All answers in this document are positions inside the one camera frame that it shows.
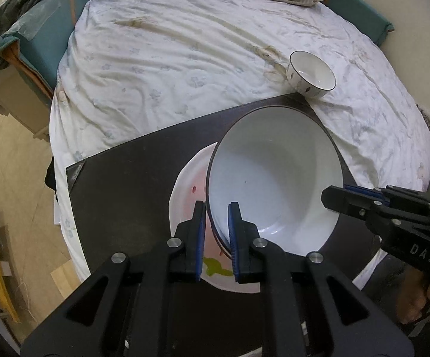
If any dark green cloth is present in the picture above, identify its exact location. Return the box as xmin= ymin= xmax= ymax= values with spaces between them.
xmin=0 ymin=0 xmax=74 ymax=86

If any person's right hand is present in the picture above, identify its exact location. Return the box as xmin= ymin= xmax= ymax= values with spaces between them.
xmin=399 ymin=268 xmax=430 ymax=325

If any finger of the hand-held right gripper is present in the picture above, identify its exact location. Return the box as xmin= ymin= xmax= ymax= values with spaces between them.
xmin=321 ymin=185 xmax=401 ymax=231
xmin=344 ymin=184 xmax=430 ymax=212

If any wooden plank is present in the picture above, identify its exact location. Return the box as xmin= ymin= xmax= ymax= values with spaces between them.
xmin=51 ymin=256 xmax=83 ymax=298

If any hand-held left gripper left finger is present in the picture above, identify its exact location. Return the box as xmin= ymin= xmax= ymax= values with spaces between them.
xmin=19 ymin=200 xmax=206 ymax=357

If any white floral bedsheet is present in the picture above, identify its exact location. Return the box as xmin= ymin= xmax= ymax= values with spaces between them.
xmin=49 ymin=0 xmax=430 ymax=287

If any beige cabinet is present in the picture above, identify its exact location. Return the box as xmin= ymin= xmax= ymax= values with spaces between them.
xmin=0 ymin=63 xmax=57 ymax=142

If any pink strawberry plate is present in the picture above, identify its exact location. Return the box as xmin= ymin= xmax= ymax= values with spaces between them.
xmin=168 ymin=143 xmax=264 ymax=294

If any black board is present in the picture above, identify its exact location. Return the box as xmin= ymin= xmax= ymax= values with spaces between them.
xmin=66 ymin=95 xmax=383 ymax=357

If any black object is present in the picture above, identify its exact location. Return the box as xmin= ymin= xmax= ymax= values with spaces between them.
xmin=46 ymin=156 xmax=57 ymax=194

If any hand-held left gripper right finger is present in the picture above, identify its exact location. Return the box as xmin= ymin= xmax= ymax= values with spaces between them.
xmin=228 ymin=201 xmax=414 ymax=357

